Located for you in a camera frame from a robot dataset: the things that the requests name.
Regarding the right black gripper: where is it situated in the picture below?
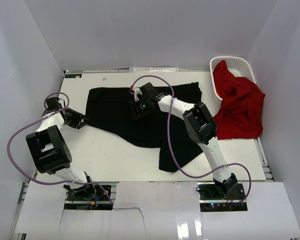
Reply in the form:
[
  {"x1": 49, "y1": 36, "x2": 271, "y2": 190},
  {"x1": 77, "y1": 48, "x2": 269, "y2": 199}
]
[{"x1": 129, "y1": 97, "x2": 152, "y2": 122}]

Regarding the black t shirt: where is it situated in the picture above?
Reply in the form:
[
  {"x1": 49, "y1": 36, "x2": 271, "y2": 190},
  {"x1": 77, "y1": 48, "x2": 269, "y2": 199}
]
[{"x1": 85, "y1": 87, "x2": 203, "y2": 173}]

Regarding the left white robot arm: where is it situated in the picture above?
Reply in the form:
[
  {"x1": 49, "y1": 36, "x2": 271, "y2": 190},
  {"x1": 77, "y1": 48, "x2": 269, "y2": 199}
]
[{"x1": 25, "y1": 96, "x2": 96, "y2": 200}]

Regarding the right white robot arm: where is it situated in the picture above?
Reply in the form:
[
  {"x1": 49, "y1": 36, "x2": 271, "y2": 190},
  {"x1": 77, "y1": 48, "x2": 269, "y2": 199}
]
[{"x1": 129, "y1": 82, "x2": 238, "y2": 200}]

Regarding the small label sticker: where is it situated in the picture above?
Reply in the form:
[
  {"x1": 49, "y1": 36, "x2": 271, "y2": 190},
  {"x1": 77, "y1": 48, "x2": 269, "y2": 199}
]
[{"x1": 64, "y1": 73, "x2": 82, "y2": 79}]

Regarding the red t shirt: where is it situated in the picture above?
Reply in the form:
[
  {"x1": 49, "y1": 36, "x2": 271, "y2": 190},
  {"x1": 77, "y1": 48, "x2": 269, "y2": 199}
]
[{"x1": 212, "y1": 60, "x2": 266, "y2": 140}]

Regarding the white plastic basket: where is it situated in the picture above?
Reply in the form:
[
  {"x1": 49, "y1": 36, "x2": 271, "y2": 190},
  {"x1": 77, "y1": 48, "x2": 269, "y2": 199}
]
[{"x1": 209, "y1": 56, "x2": 256, "y2": 103}]

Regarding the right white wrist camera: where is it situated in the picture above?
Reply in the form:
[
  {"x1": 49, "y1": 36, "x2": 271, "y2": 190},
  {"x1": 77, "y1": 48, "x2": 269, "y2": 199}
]
[{"x1": 129, "y1": 86, "x2": 143, "y2": 102}]

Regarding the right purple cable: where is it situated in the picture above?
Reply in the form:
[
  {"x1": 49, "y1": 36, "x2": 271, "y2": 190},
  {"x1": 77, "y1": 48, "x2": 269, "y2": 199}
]
[{"x1": 132, "y1": 75, "x2": 252, "y2": 207}]

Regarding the purple cable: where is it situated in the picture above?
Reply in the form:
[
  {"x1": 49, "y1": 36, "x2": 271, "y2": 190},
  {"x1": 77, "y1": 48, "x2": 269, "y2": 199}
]
[
  {"x1": 132, "y1": 75, "x2": 252, "y2": 207},
  {"x1": 6, "y1": 91, "x2": 115, "y2": 205}
]

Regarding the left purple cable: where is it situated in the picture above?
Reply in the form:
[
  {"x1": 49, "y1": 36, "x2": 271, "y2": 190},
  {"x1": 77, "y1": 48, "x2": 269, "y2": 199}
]
[{"x1": 6, "y1": 91, "x2": 115, "y2": 205}]

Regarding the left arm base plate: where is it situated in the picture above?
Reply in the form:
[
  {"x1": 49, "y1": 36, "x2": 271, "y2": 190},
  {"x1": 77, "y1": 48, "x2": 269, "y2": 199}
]
[{"x1": 64, "y1": 184, "x2": 116, "y2": 211}]

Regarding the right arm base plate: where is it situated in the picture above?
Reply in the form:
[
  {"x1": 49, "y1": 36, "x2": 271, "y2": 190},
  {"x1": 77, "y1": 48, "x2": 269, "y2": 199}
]
[{"x1": 195, "y1": 183, "x2": 248, "y2": 213}]

